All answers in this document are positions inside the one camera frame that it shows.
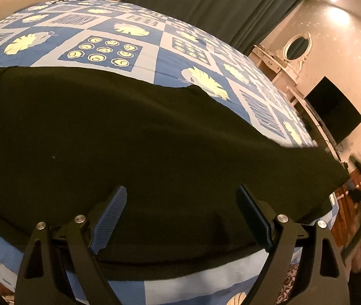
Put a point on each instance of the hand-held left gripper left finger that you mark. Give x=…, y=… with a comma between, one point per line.
x=112, y=211

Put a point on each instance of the black flat television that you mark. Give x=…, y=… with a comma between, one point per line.
x=333, y=109

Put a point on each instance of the white oval mirror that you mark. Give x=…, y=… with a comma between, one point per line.
x=297, y=47

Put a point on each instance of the wooden drawer cabinet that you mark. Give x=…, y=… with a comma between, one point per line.
x=347, y=206

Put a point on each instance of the white vanity dresser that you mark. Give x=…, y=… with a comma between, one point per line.
x=269, y=65

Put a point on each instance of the blue patterned bed sheet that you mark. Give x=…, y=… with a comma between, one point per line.
x=167, y=63

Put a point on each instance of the black pants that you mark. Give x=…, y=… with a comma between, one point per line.
x=136, y=149

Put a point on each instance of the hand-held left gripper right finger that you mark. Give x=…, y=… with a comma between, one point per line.
x=252, y=216

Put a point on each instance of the dark green curtain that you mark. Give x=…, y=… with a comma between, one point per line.
x=215, y=3

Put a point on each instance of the white television stand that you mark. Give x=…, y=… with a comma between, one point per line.
x=310, y=117

